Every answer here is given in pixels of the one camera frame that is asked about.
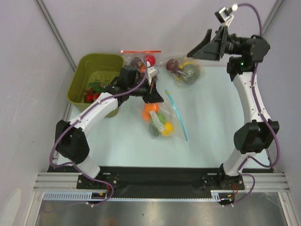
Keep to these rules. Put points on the clear zip top bag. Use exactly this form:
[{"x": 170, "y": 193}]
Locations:
[{"x": 171, "y": 112}]

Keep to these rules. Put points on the olive green plastic bin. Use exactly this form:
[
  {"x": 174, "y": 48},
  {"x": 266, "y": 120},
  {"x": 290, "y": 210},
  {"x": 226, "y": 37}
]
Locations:
[{"x": 93, "y": 74}]

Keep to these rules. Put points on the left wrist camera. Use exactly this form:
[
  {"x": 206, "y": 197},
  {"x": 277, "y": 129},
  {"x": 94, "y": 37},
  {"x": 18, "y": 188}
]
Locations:
[{"x": 151, "y": 72}]

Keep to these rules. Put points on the aluminium frame rail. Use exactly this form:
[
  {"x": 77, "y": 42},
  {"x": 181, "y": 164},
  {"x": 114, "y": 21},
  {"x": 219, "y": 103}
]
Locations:
[{"x": 68, "y": 181}]

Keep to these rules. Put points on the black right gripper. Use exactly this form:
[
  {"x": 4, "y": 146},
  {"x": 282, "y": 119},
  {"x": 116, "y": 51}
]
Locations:
[{"x": 221, "y": 43}]

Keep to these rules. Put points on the red fake strawberries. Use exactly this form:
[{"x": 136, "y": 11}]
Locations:
[{"x": 93, "y": 91}]

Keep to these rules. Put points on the yellow fake lemon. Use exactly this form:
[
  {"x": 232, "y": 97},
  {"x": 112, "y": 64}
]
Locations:
[{"x": 168, "y": 129}]

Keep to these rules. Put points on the white cable duct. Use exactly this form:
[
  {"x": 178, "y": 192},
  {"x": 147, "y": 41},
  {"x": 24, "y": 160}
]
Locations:
[{"x": 211, "y": 196}]

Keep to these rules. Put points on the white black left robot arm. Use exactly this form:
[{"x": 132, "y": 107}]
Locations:
[{"x": 71, "y": 136}]

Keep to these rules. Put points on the red zip bag of food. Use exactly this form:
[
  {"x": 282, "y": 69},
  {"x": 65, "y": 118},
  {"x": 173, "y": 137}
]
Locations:
[{"x": 140, "y": 59}]

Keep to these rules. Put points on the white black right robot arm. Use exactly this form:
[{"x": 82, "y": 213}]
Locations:
[{"x": 259, "y": 130}]

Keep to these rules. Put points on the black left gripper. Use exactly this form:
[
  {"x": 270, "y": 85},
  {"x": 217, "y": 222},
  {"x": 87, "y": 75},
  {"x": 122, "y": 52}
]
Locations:
[{"x": 154, "y": 96}]

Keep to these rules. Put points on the clear bag with melon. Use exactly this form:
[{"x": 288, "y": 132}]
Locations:
[{"x": 184, "y": 70}]

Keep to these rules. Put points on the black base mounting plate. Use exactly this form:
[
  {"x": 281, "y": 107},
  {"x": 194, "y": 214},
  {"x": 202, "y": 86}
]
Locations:
[{"x": 167, "y": 182}]

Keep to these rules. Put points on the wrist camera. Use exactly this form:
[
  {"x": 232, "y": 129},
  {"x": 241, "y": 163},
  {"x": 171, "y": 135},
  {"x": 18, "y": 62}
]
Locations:
[
  {"x": 151, "y": 72},
  {"x": 225, "y": 15}
]

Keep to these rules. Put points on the orange fake fruit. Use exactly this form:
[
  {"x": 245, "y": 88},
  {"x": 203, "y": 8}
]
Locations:
[
  {"x": 146, "y": 116},
  {"x": 151, "y": 107}
]

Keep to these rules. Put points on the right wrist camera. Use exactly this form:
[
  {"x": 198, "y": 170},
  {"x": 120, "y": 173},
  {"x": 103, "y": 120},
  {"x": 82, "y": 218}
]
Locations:
[{"x": 225, "y": 15}]

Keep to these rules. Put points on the green fake fruit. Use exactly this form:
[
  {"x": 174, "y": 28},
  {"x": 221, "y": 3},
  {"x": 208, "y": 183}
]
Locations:
[{"x": 161, "y": 117}]

